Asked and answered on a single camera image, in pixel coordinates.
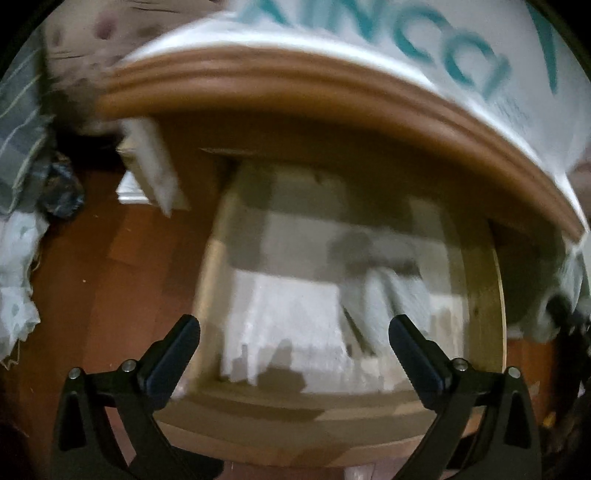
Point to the white sheer net cloth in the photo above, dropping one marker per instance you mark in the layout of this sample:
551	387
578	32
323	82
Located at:
14	277

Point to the wooden nightstand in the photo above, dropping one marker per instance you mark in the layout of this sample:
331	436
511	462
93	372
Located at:
323	69

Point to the wooden drawer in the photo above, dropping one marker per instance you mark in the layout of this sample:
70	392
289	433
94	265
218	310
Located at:
277	434

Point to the grey plaid blanket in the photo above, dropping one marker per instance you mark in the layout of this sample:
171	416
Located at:
18	138

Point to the white patterned cover cloth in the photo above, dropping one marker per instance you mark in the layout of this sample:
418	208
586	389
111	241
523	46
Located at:
157	166

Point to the white shoe box teal print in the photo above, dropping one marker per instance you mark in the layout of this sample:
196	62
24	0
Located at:
300	23

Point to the brown leaf print mattress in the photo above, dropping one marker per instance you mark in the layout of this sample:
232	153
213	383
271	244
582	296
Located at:
92	41

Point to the blue packet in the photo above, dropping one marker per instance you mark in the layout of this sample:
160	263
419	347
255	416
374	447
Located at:
62	189

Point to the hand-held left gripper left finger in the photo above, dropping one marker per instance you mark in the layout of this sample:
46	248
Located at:
171	364

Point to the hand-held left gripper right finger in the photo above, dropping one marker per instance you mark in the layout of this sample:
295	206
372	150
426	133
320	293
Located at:
415	364

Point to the white drawer liner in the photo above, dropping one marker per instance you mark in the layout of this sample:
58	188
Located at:
286	314

